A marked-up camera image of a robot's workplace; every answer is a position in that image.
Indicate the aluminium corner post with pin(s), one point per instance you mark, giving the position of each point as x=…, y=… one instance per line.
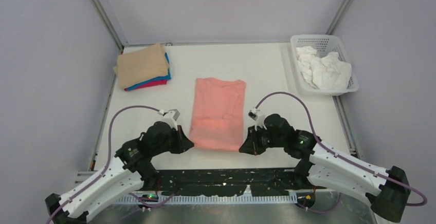
x=101, y=12
x=339, y=15

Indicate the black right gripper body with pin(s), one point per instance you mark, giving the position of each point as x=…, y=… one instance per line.
x=262, y=140

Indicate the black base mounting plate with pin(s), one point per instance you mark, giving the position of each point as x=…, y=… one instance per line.
x=227, y=182

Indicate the white slotted cable duct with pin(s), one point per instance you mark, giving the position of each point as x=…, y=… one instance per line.
x=243, y=199

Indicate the folded blue t shirt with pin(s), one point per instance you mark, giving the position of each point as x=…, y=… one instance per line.
x=160, y=77

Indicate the white t shirt in basket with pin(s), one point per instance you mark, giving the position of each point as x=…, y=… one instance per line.
x=326, y=73

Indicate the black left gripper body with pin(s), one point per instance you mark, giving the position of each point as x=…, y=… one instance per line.
x=174, y=143

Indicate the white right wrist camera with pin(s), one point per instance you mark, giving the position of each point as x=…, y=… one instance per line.
x=258, y=118

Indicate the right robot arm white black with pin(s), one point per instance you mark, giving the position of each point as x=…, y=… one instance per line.
x=320, y=164

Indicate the salmon pink t shirt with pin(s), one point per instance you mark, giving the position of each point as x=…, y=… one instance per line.
x=217, y=116

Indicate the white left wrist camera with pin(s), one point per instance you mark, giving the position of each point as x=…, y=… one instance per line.
x=170, y=117

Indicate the white plastic laundry basket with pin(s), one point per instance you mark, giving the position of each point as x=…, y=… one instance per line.
x=324, y=44

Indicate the left aluminium corner post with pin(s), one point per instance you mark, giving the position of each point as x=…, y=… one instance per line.
x=101, y=12

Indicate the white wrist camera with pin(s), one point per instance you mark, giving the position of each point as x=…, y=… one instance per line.
x=258, y=118
x=170, y=117

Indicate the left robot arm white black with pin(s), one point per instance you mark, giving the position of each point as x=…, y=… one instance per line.
x=129, y=170

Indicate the right aluminium corner post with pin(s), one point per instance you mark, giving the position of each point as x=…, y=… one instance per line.
x=339, y=15

